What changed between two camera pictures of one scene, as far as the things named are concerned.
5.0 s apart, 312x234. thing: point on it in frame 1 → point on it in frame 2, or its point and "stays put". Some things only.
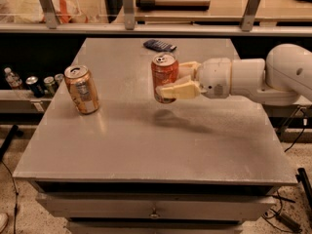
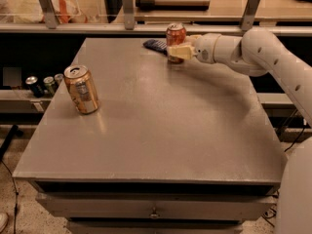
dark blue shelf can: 36,86 stays put
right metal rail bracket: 251,9 stays put
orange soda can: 164,70 → 175,34
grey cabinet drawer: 156,206 stays put
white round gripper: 214,77 → 203,49
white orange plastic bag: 28,9 stays put
